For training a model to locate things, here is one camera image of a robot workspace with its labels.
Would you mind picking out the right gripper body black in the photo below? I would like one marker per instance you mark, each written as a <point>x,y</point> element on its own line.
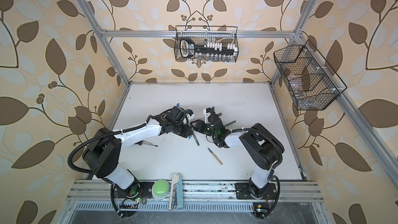
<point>205,128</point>

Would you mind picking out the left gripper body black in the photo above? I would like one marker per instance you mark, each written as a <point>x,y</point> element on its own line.
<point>181,128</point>

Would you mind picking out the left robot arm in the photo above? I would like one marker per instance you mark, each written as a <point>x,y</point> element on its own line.
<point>100,155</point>

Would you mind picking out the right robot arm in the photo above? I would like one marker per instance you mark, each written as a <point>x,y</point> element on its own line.
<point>264,149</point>

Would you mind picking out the green pen centre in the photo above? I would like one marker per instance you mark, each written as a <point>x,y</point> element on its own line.
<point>196,139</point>

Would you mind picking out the beige pen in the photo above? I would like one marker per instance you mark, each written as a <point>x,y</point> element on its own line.
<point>215,156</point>

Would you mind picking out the green push button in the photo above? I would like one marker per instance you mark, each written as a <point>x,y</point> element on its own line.
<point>160,189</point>

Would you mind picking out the black socket holder tool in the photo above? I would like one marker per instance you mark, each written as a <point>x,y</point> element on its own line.
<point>206,49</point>

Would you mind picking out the beige blue handled tool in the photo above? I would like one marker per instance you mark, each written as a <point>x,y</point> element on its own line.
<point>176,193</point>

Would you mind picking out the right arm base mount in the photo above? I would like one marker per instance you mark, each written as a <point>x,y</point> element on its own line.
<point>249,191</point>

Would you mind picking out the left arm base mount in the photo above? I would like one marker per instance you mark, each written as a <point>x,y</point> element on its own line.
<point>139,189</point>

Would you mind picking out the wire basket back wall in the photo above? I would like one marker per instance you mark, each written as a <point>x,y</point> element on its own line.
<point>224,34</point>

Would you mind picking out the wire basket wall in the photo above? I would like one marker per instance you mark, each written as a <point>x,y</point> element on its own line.
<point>224,34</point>
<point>311,81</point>

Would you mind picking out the wire basket right wall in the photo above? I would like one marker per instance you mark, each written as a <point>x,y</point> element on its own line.
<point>311,81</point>

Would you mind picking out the aluminium front rail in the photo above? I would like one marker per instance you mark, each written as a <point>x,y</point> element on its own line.
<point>201,190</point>

